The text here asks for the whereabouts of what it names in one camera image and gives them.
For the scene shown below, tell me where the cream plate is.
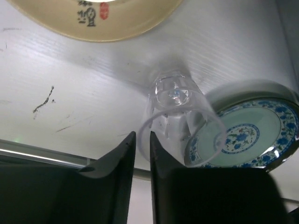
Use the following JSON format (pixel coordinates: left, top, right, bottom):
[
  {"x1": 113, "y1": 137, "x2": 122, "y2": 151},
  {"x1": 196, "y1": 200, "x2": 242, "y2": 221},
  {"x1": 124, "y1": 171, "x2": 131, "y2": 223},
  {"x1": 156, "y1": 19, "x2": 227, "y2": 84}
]
[{"x1": 9, "y1": 0, "x2": 182, "y2": 42}]

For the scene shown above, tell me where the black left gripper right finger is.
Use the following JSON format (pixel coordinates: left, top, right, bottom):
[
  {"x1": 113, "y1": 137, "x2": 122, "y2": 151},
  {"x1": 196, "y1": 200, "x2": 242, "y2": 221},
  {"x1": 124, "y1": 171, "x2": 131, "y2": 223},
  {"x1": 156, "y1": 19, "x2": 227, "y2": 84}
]
[{"x1": 150, "y1": 133, "x2": 293, "y2": 224}]

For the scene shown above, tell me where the blue floral green plate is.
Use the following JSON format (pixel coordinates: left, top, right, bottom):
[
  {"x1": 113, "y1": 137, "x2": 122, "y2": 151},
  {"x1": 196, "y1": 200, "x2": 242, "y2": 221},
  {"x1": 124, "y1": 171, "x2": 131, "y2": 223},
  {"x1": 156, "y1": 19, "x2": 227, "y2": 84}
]
[{"x1": 184, "y1": 79, "x2": 299, "y2": 173}]

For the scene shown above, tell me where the clear plastic cup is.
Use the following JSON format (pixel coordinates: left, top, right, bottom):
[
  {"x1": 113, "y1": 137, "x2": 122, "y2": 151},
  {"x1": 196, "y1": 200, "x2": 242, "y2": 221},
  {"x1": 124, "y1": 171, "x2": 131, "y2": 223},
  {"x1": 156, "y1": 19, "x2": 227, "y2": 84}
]
[{"x1": 137, "y1": 59, "x2": 227, "y2": 167}]

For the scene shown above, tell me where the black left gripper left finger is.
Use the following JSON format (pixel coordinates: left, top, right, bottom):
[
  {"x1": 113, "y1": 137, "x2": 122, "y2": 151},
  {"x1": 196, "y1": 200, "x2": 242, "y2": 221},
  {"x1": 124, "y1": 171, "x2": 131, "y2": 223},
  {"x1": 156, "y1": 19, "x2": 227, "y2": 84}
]
[{"x1": 0, "y1": 132, "x2": 136, "y2": 224}]

